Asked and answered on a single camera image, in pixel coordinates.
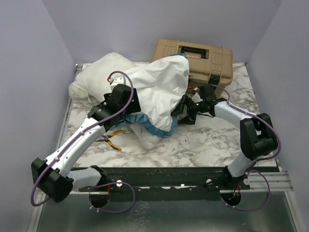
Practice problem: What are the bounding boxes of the tan plastic toolbox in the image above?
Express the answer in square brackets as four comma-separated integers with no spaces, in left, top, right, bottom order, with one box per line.
[151,39,233,93]

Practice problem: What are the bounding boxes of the white pillowcase blue trim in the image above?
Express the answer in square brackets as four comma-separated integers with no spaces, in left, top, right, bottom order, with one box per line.
[118,53,189,137]

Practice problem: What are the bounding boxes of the yellow handled pliers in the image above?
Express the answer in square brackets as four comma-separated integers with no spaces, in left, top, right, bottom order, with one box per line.
[96,130,126,151]

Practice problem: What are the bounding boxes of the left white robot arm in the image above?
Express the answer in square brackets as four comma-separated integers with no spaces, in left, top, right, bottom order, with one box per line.
[31,84,140,203]

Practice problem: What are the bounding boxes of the white pillow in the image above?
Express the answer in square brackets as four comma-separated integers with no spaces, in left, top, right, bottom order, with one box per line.
[69,52,160,150]

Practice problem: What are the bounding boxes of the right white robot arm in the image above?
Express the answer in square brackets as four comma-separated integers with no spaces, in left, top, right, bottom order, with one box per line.
[171,84,281,189]

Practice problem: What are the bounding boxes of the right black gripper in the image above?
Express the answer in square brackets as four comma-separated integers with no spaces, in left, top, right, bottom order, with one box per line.
[170,94,206,125]

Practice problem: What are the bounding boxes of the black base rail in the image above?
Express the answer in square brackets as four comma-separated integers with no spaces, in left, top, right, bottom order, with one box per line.
[72,165,260,203]

